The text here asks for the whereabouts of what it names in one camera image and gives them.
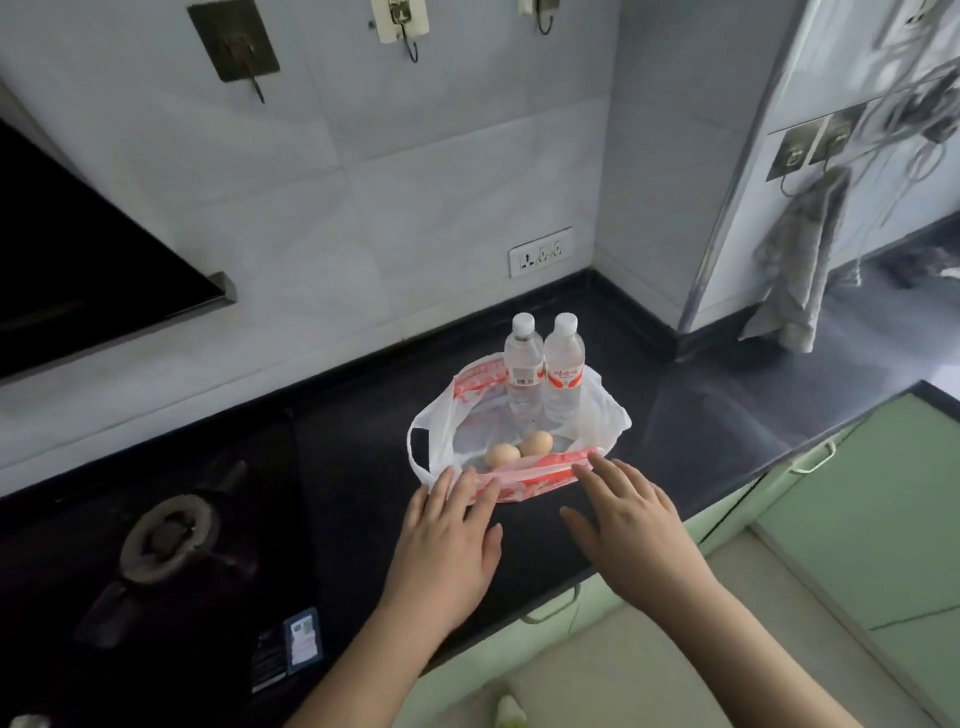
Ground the person's right hand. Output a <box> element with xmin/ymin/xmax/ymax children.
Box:
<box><xmin>558</xmin><ymin>453</ymin><xmax>715</xmax><ymax>615</ymax></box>

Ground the person's left hand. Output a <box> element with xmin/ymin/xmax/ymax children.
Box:
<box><xmin>380</xmin><ymin>465</ymin><xmax>505</xmax><ymax>640</ymax></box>

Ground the person's right forearm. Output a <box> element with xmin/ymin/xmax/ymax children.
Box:
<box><xmin>624</xmin><ymin>573</ymin><xmax>865</xmax><ymax>728</ymax></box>

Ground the person's left forearm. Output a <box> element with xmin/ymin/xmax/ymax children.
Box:
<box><xmin>287</xmin><ymin>598</ymin><xmax>460</xmax><ymax>728</ymax></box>

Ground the white red plastic bag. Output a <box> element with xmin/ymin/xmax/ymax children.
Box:
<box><xmin>407</xmin><ymin>356</ymin><xmax>633</xmax><ymax>505</ymax></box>

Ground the clear water bottle red label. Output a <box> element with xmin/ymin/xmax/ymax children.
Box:
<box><xmin>504</xmin><ymin>312</ymin><xmax>546</xmax><ymax>423</ymax></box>
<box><xmin>542</xmin><ymin>312</ymin><xmax>587</xmax><ymax>430</ymax></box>

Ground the green cabinet drawer front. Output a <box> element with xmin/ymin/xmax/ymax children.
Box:
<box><xmin>686</xmin><ymin>420</ymin><xmax>871</xmax><ymax>558</ymax></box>

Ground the blue sticker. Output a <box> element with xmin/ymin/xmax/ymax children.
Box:
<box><xmin>283</xmin><ymin>607</ymin><xmax>325</xmax><ymax>673</ymax></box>

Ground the green cabinet door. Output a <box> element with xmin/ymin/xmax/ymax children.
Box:
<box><xmin>750</xmin><ymin>393</ymin><xmax>960</xmax><ymax>633</ymax></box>

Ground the grey hanging cloth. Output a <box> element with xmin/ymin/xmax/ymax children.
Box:
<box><xmin>738</xmin><ymin>166</ymin><xmax>853</xmax><ymax>354</ymax></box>

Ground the black gas stove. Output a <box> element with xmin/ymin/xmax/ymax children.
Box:
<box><xmin>0</xmin><ymin>408</ymin><xmax>333</xmax><ymax>728</ymax></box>

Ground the black range hood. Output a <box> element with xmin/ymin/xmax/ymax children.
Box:
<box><xmin>0</xmin><ymin>116</ymin><xmax>238</xmax><ymax>385</ymax></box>

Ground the green cabinet handle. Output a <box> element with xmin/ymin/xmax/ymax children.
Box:
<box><xmin>521</xmin><ymin>583</ymin><xmax>583</xmax><ymax>626</ymax></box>
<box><xmin>787</xmin><ymin>442</ymin><xmax>838</xmax><ymax>476</ymax></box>

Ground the white wall socket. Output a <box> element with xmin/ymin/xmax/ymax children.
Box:
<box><xmin>509</xmin><ymin>227</ymin><xmax>574</xmax><ymax>279</ymax></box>

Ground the steel wall hook plate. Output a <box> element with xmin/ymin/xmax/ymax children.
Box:
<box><xmin>808</xmin><ymin>111</ymin><xmax>864</xmax><ymax>171</ymax></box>
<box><xmin>766</xmin><ymin>126</ymin><xmax>815</xmax><ymax>198</ymax></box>

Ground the white wall hook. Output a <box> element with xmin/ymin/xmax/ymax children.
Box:
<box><xmin>517</xmin><ymin>0</ymin><xmax>562</xmax><ymax>36</ymax></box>
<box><xmin>370</xmin><ymin>0</ymin><xmax>434</xmax><ymax>64</ymax></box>

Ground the hanging cables bundle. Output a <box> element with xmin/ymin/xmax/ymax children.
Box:
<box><xmin>847</xmin><ymin>0</ymin><xmax>960</xmax><ymax>249</ymax></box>

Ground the brown wall hook plate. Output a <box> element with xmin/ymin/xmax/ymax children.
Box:
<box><xmin>187</xmin><ymin>0</ymin><xmax>282</xmax><ymax>105</ymax></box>

